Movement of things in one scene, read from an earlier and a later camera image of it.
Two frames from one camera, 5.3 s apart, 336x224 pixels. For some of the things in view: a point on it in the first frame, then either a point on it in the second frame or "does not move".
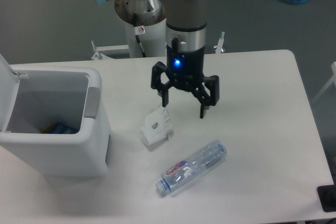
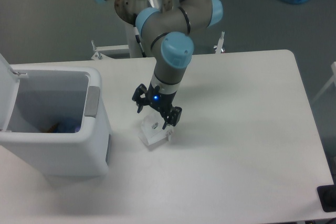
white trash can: [55, 118] does not move
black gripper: [187, 67] -> [161, 102]
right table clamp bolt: [219, 48] does not move
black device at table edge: [327, 194] does not move
